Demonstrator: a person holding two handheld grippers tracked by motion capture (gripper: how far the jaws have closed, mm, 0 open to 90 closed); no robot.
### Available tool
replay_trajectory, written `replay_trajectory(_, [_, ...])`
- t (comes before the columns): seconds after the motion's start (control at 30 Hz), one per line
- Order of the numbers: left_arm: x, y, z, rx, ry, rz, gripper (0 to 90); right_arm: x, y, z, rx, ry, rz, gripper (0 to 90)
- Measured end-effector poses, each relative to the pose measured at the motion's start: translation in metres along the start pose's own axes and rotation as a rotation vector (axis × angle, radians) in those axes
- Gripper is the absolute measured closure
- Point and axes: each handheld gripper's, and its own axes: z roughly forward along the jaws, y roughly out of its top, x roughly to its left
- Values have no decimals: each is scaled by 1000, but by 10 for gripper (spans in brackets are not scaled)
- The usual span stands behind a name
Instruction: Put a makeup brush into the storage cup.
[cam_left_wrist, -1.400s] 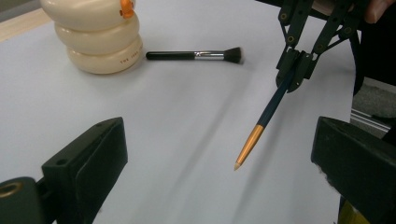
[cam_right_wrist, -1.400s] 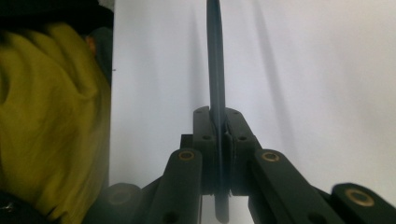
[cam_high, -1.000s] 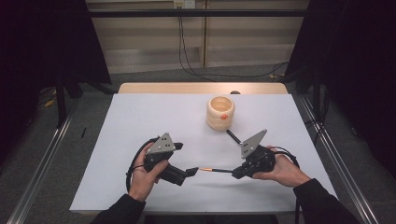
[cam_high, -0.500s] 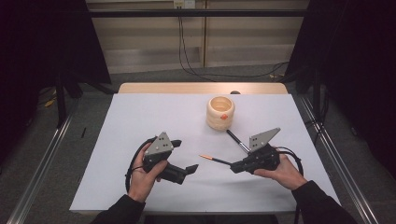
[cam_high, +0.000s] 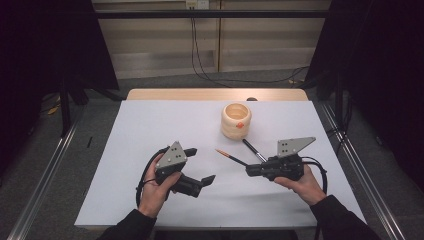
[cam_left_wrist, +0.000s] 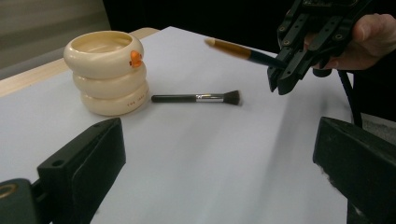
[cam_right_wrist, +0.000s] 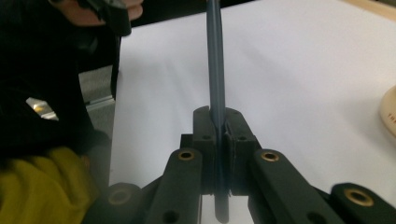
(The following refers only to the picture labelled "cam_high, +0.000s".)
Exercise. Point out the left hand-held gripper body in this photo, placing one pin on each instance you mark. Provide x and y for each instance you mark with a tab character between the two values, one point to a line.
171	158

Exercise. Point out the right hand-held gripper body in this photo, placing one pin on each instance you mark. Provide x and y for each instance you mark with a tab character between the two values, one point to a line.
286	166

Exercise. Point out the yellow floor object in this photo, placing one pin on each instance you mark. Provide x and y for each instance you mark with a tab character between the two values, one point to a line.
52	110

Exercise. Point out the black curtain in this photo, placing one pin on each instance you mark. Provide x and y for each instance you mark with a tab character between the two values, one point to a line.
40	50
383	66

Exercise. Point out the white wall socket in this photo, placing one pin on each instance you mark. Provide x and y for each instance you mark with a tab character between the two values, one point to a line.
197	4

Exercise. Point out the black horizontal frame bar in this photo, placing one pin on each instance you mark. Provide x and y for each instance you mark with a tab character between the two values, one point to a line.
206	14

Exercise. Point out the person's left hand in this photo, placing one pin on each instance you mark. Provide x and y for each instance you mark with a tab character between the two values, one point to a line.
153	196

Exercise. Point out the person's right hand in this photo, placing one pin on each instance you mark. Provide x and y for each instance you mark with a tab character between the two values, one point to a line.
306	188

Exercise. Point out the brown pencil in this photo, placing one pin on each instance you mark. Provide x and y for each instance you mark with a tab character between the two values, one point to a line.
231	157

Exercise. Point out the black makeup brush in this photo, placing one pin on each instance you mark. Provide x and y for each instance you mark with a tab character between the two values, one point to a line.
254	150

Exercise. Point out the aluminium floor rail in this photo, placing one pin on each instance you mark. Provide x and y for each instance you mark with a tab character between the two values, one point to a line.
43	176
366	186

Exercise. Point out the wooden wall strip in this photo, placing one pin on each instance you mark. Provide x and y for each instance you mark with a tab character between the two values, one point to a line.
219	40

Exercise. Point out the cream ribbed brush holder cup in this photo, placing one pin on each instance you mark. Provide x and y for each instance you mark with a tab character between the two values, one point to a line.
233	130

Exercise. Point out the black metal stand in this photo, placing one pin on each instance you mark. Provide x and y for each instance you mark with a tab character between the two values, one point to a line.
65	110

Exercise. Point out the white table mat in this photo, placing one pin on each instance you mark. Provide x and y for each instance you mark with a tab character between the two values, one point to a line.
186	126

